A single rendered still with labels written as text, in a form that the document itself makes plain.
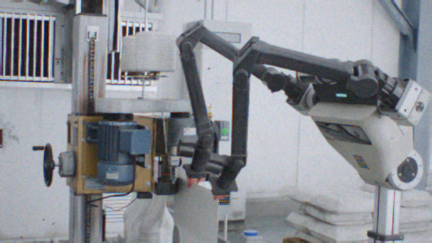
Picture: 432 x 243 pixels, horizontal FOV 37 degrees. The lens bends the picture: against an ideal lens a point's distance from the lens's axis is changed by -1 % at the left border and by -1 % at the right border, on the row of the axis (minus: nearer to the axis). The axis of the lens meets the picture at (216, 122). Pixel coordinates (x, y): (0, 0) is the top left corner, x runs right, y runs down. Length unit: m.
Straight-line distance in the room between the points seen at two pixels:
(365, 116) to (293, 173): 5.56
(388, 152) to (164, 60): 0.91
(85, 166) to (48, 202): 2.81
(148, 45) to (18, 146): 2.98
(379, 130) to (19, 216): 3.74
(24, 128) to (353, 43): 4.36
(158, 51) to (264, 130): 5.06
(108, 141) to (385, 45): 6.27
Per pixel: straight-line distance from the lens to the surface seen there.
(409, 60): 8.54
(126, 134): 2.43
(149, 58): 2.51
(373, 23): 8.32
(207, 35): 2.43
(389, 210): 2.50
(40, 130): 5.37
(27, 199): 5.43
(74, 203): 2.73
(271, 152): 7.56
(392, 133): 2.27
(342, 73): 2.02
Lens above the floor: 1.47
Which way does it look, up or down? 3 degrees down
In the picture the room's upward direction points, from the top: 2 degrees clockwise
